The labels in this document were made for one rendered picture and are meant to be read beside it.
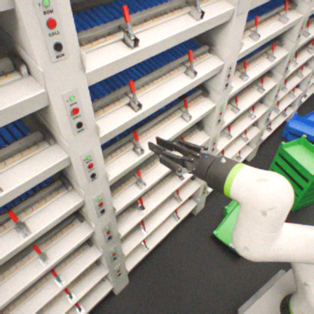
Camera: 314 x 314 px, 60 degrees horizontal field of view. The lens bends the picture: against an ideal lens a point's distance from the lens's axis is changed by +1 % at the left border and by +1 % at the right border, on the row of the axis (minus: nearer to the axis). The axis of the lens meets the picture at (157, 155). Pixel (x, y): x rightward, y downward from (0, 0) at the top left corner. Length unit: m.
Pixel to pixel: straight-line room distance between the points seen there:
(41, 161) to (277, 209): 0.56
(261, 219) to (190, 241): 1.19
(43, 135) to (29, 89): 0.17
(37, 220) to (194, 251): 1.14
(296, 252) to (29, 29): 0.72
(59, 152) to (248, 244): 0.52
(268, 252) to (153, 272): 1.09
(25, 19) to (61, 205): 0.52
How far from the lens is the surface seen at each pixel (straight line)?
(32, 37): 0.57
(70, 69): 0.62
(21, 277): 1.02
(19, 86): 0.62
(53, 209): 0.87
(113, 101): 0.83
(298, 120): 2.75
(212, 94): 1.22
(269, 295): 1.37
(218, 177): 0.67
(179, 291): 1.69
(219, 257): 1.79
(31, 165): 0.72
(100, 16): 0.79
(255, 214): 0.65
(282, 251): 0.73
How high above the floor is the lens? 1.61
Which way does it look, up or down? 46 degrees down
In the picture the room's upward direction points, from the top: straight up
